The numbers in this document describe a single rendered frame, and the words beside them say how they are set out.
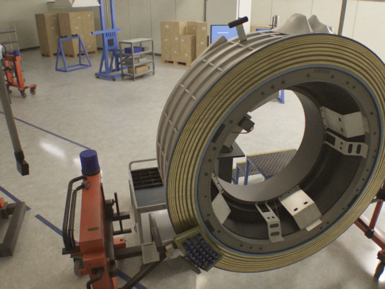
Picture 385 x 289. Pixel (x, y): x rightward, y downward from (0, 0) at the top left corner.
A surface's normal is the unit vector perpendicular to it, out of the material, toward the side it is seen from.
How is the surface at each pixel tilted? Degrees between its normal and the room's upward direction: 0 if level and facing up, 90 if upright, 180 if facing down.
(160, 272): 0
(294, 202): 27
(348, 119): 104
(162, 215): 0
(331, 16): 90
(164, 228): 0
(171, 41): 90
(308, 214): 61
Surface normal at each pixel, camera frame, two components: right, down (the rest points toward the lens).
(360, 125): -0.24, 0.63
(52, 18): 0.82, 0.25
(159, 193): 0.00, -0.90
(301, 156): -0.87, -0.28
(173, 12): -0.57, 0.36
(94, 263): 0.28, 0.42
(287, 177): -0.57, -0.65
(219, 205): 0.70, 0.07
